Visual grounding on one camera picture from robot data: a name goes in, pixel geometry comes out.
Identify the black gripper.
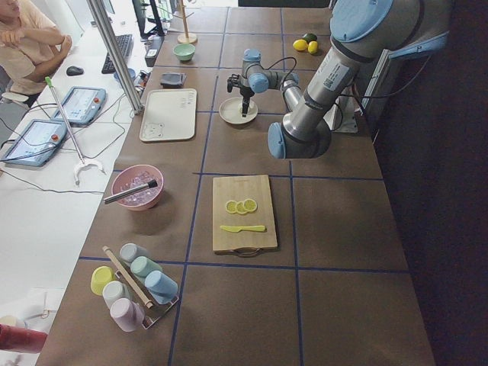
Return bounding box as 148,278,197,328
226,74,254,117

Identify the cream round plate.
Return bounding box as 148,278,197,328
219,97,258,125

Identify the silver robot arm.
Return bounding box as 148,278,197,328
227,1,453,159

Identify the white tray with bear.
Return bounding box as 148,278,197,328
140,88,197,143

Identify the yellow lemon far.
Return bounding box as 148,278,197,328
293,39,308,52

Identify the green bowl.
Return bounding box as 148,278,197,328
173,43,196,62

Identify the wooden mug stand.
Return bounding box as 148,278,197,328
174,0,197,44

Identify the yellow lemon near plate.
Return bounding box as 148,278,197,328
307,40,319,54

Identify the wooden cutting board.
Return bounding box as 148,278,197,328
212,175,278,254

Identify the green lime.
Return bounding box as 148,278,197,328
302,33,317,43

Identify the lemon slice top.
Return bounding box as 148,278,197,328
243,198,258,213

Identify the lemon slice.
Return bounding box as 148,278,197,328
243,198,258,213
225,200,237,214
236,201,248,214

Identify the lemon slice bottom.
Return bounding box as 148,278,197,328
225,200,237,214

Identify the black box with label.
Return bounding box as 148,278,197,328
144,36,164,67

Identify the lemon slice middle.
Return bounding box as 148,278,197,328
236,201,248,214

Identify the blue bowl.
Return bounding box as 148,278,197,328
113,68,136,86

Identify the metal black-tipped scoop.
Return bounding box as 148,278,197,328
103,179,158,204

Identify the yellow plastic knife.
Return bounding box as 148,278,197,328
220,225,267,233

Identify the black keyboard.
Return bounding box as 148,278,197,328
101,34,133,74

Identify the pink bowl with ice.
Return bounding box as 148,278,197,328
111,165,164,211

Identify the far teach pendant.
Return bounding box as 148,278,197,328
62,86,107,127

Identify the teach pendant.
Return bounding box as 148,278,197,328
62,86,107,127
1,119,67,167

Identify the white reacher grabber stick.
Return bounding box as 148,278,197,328
44,76,105,185

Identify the black computer mouse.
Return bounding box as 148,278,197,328
66,66,84,76

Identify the green cup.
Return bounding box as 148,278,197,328
130,255,162,283

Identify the light blue cup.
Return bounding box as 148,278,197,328
145,271,178,304

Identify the near teach pendant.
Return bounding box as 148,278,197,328
1,119,67,167

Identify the seated person in beige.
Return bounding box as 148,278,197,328
1,1,72,98

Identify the yellow cup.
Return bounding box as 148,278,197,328
90,266,115,296

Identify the white cup rack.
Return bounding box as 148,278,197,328
102,246,179,329

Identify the white grey cup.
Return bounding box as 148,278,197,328
102,281,133,310

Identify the pink cup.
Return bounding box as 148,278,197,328
110,298,145,332

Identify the red bottle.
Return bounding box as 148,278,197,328
1,316,48,353

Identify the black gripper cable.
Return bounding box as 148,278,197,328
262,56,297,83

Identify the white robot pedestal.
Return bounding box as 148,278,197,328
323,96,359,133

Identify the aluminium frame post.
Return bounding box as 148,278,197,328
87,0,144,115

